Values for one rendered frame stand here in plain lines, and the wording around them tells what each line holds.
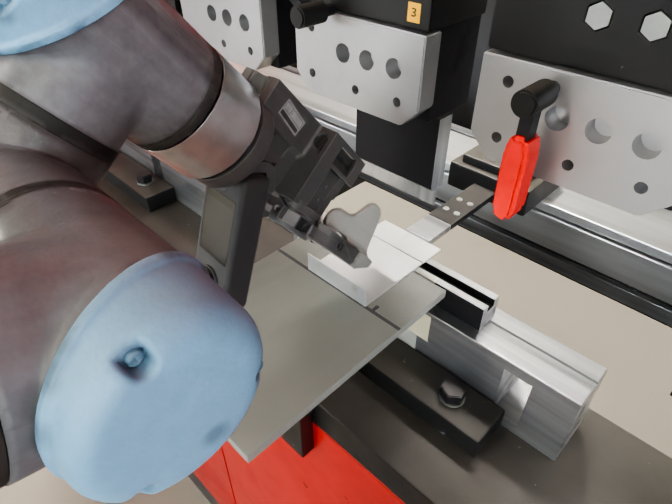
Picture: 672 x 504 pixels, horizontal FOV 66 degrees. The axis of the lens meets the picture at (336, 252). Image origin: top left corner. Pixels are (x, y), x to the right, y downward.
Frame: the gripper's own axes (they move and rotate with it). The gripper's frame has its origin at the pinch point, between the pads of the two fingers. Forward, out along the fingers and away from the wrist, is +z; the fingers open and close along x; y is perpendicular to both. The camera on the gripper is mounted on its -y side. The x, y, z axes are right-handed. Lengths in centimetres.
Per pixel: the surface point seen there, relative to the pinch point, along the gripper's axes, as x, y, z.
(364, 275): -1.0, -0.4, 5.6
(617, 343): -14, 30, 162
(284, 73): 56, 28, 32
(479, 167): 1.1, 20.7, 20.4
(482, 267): 42, 32, 164
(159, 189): 46.3, -6.0, 13.6
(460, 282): -8.9, 4.5, 10.3
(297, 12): 5.3, 14.4, -15.6
